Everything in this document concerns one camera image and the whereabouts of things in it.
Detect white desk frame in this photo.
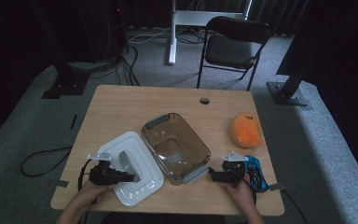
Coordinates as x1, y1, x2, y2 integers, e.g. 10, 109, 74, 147
167, 0, 253, 65

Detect person's right hand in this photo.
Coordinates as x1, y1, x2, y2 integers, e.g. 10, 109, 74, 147
225, 178, 257, 213

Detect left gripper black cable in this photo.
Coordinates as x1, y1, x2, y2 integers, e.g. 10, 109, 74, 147
77, 166, 91, 192

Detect black equipment rack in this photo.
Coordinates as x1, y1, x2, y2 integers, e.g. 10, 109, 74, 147
103, 0, 130, 60

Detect bundle of black cables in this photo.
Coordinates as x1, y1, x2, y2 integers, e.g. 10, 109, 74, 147
68, 45, 141, 87

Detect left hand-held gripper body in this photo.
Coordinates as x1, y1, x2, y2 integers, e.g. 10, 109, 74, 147
87, 151, 120, 187

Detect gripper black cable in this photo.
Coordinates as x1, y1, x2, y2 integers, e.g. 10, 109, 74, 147
234, 169, 309, 224
77, 166, 91, 192

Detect person's left hand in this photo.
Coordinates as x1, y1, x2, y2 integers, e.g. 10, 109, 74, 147
73, 183, 117, 213

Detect brown transparent container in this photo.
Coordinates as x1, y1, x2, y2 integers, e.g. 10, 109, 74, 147
140, 112, 212, 187

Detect person's dark clothing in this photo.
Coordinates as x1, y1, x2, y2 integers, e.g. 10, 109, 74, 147
101, 212, 227, 224

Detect dark cloth screen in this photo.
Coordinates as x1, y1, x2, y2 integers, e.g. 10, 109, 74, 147
276, 0, 358, 194

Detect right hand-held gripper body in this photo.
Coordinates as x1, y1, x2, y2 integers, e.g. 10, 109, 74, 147
222, 150, 249, 188

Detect black folding chair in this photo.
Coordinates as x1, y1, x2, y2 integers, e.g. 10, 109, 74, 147
196, 16, 273, 91

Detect black cables under desk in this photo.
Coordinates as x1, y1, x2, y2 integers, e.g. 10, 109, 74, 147
175, 27, 206, 45

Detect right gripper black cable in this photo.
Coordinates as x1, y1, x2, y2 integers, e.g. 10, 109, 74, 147
234, 169, 309, 224

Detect white container lid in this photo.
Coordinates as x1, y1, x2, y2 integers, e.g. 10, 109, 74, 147
96, 131, 165, 207

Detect black metal stand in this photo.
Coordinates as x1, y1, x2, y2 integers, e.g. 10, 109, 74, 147
266, 62, 310, 107
27, 0, 91, 100

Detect orange plush toy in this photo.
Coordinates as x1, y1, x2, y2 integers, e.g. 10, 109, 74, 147
230, 112, 265, 149

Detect blue toy car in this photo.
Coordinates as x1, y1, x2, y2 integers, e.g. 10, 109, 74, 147
243, 154, 269, 192

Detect white cable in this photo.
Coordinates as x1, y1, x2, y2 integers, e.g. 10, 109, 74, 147
129, 26, 172, 43

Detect black floor cable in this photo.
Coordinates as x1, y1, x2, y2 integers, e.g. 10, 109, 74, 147
20, 146, 73, 178

